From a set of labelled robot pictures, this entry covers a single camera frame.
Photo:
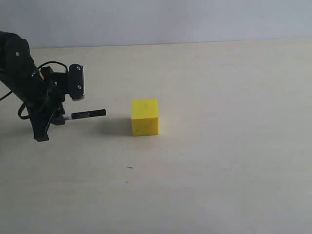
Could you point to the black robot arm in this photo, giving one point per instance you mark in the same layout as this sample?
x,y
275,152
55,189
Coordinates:
x,y
13,51

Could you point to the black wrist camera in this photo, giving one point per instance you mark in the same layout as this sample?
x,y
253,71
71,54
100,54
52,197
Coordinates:
x,y
71,82

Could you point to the yellow foam cube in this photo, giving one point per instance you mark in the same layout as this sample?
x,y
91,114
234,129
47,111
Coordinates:
x,y
144,117

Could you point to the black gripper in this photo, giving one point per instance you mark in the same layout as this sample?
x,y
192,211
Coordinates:
x,y
42,101

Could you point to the black and white marker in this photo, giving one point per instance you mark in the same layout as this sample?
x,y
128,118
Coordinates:
x,y
86,114

